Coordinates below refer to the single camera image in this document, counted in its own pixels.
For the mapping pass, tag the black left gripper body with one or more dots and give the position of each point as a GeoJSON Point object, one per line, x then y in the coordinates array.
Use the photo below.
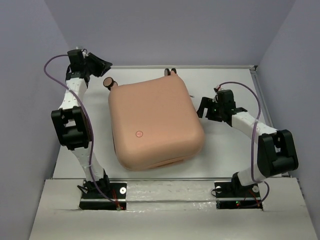
{"type": "Point", "coordinates": [88, 67]}

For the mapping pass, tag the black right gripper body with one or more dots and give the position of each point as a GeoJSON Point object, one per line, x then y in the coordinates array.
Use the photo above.
{"type": "Point", "coordinates": [213, 112]}

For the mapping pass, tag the pink hard-shell suitcase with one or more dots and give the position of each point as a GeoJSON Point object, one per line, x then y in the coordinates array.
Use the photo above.
{"type": "Point", "coordinates": [154, 123]}

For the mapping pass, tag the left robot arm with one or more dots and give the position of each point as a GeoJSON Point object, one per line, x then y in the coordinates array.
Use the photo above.
{"type": "Point", "coordinates": [71, 120]}

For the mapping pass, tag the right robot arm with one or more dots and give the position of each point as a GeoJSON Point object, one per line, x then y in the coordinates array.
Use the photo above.
{"type": "Point", "coordinates": [273, 151]}

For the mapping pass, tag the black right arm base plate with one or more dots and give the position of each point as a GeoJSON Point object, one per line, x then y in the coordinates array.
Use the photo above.
{"type": "Point", "coordinates": [229, 198]}

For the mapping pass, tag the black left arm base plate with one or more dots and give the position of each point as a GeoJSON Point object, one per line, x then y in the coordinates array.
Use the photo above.
{"type": "Point", "coordinates": [93, 200]}

